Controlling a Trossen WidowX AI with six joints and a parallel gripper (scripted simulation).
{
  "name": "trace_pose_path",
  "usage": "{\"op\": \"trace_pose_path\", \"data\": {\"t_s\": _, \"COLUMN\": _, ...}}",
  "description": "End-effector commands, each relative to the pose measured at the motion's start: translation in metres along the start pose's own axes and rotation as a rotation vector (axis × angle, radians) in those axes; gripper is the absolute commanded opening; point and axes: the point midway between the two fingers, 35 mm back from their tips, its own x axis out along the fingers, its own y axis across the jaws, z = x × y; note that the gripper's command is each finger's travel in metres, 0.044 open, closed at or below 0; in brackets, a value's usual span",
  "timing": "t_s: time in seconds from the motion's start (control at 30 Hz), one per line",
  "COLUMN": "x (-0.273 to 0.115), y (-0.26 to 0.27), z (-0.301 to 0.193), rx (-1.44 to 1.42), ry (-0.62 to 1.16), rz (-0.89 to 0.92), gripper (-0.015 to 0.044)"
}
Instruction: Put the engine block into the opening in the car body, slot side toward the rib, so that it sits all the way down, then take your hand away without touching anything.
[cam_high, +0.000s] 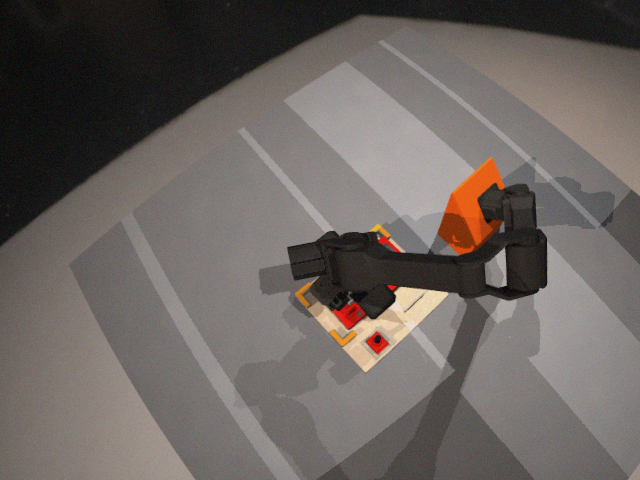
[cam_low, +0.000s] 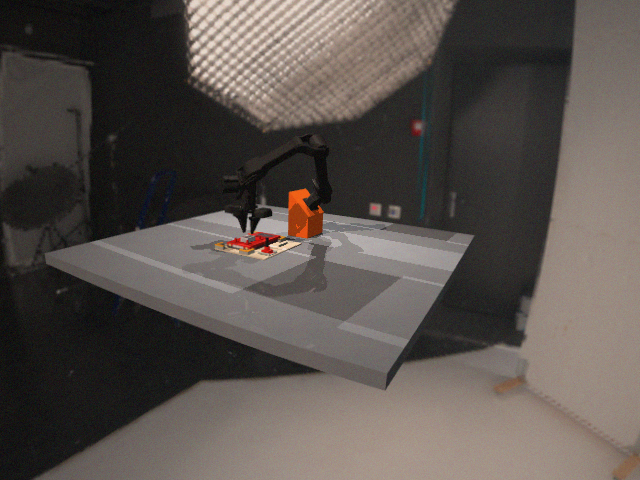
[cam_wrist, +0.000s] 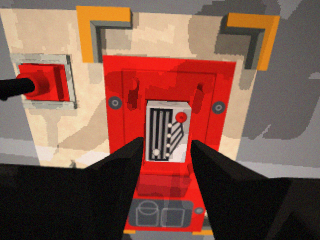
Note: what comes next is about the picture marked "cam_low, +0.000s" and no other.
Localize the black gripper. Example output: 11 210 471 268
232 192 272 234

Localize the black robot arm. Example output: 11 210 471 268
219 133 333 215

